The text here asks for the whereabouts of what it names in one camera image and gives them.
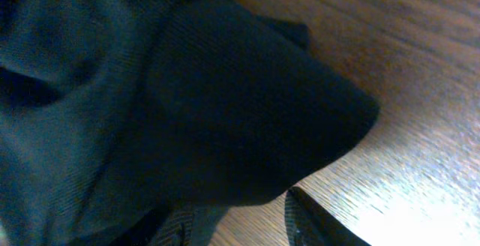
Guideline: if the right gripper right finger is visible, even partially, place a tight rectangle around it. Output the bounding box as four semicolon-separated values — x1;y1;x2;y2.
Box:
284;187;371;246

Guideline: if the black t-shirt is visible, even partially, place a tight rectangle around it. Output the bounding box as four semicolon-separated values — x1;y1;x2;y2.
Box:
1;0;380;246

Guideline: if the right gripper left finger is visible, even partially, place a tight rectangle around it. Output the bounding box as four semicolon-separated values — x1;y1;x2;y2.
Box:
148;206;194;246

